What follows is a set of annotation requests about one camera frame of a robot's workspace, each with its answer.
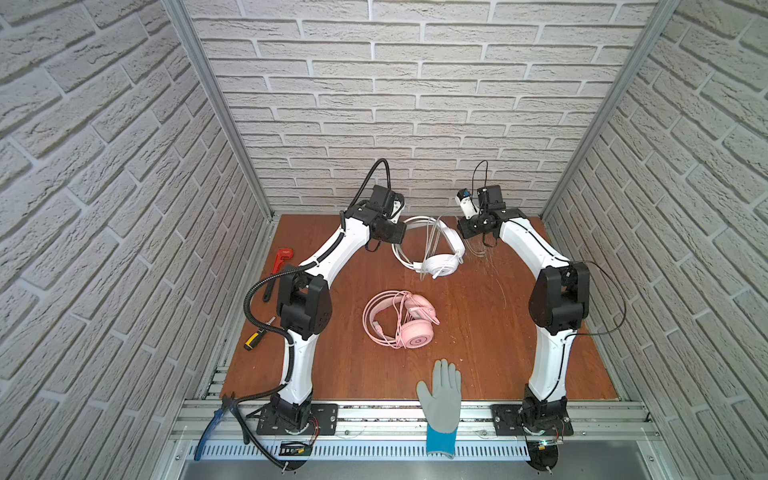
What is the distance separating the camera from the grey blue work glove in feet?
2.37

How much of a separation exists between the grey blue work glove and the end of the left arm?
38 centimetres

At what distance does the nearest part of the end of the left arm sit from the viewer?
0.67m
